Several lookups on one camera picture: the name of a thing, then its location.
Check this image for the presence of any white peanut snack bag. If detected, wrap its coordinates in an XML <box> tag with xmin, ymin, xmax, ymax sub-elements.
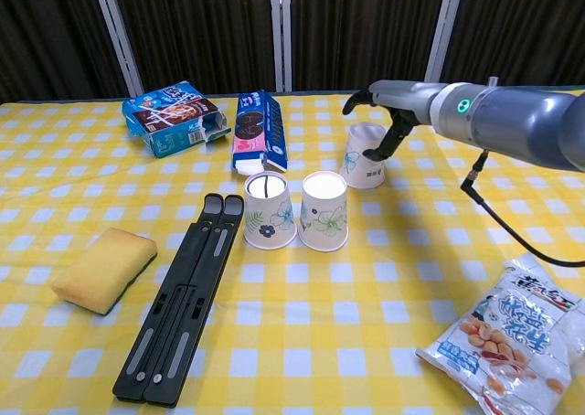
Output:
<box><xmin>414</xmin><ymin>251</ymin><xmax>585</xmax><ymax>415</ymax></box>

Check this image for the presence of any black folding stand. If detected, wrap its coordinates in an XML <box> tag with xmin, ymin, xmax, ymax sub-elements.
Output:
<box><xmin>112</xmin><ymin>193</ymin><xmax>245</xmax><ymax>410</ymax></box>

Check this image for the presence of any blue chocolate biscuit box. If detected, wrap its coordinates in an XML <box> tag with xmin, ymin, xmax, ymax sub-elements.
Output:
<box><xmin>121</xmin><ymin>81</ymin><xmax>233</xmax><ymax>160</ymax></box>

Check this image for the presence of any blue pink cookie box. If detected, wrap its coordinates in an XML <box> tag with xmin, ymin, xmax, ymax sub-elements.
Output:
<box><xmin>231</xmin><ymin>89</ymin><xmax>289</xmax><ymax>177</ymax></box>

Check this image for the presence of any white cup green flower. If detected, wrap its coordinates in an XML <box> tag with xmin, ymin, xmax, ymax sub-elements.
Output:
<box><xmin>297</xmin><ymin>170</ymin><xmax>350</xmax><ymax>253</ymax></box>

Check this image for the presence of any white cup printed text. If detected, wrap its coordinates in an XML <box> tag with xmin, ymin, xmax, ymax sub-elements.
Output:
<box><xmin>339</xmin><ymin>122</ymin><xmax>388</xmax><ymax>190</ymax></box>

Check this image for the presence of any yellow sponge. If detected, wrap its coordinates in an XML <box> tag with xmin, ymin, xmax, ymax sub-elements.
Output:
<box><xmin>48</xmin><ymin>227</ymin><xmax>159</xmax><ymax>316</ymax></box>

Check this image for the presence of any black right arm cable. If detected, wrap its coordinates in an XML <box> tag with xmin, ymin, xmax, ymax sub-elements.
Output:
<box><xmin>459</xmin><ymin>152</ymin><xmax>585</xmax><ymax>269</ymax></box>

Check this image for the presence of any white partition frame post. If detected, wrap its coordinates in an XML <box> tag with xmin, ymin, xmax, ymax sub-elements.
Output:
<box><xmin>90</xmin><ymin>0</ymin><xmax>145</xmax><ymax>97</ymax></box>
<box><xmin>270</xmin><ymin>0</ymin><xmax>293</xmax><ymax>93</ymax></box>
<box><xmin>422</xmin><ymin>0</ymin><xmax>468</xmax><ymax>90</ymax></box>

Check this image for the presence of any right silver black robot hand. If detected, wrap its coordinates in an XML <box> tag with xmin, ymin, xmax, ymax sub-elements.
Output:
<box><xmin>342</xmin><ymin>80</ymin><xmax>452</xmax><ymax>163</ymax></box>

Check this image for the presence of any dark ribbed partition panel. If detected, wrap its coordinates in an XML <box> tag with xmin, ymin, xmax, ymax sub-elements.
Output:
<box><xmin>288</xmin><ymin>0</ymin><xmax>452</xmax><ymax>91</ymax></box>
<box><xmin>438</xmin><ymin>0</ymin><xmax>585</xmax><ymax>90</ymax></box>
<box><xmin>0</xmin><ymin>0</ymin><xmax>132</xmax><ymax>105</ymax></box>
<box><xmin>109</xmin><ymin>0</ymin><xmax>278</xmax><ymax>94</ymax></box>

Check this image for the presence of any white cup line-marked base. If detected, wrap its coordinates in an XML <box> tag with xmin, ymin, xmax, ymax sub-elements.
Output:
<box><xmin>243</xmin><ymin>170</ymin><xmax>298</xmax><ymax>251</ymax></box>

